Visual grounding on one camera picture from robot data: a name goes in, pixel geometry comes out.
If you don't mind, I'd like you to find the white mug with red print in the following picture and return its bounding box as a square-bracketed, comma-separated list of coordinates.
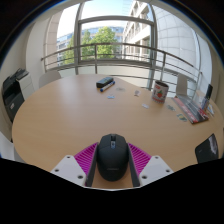
[151, 80, 170, 104]

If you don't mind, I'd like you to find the black office printer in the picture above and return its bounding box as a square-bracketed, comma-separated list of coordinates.
[1, 67, 30, 123]

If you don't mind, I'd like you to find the red magazine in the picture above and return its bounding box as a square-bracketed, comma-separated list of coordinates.
[172, 94, 210, 125]

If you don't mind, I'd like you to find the black computer mouse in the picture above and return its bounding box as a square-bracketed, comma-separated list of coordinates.
[96, 133, 131, 183]

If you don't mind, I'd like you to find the black cylindrical speaker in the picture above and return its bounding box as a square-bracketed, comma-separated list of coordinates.
[203, 83, 215, 102]

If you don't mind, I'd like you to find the white and blue booklet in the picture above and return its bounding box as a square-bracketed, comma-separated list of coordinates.
[199, 98, 216, 117]

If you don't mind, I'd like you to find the white chair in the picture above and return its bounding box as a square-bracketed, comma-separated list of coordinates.
[0, 131, 25, 163]
[37, 69, 63, 90]
[175, 73, 190, 98]

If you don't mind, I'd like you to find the metal balcony railing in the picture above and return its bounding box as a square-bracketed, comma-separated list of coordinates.
[40, 41, 204, 101]

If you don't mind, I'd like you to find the black printed mouse pad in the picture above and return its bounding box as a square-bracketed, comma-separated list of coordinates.
[194, 133, 220, 165]

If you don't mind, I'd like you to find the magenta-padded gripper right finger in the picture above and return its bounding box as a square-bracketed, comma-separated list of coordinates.
[127, 142, 175, 188]

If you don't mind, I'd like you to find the blue marker pen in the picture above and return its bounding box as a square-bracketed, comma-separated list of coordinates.
[99, 80, 116, 93]

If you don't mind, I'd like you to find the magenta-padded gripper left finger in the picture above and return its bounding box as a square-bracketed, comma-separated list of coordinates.
[50, 142, 100, 188]

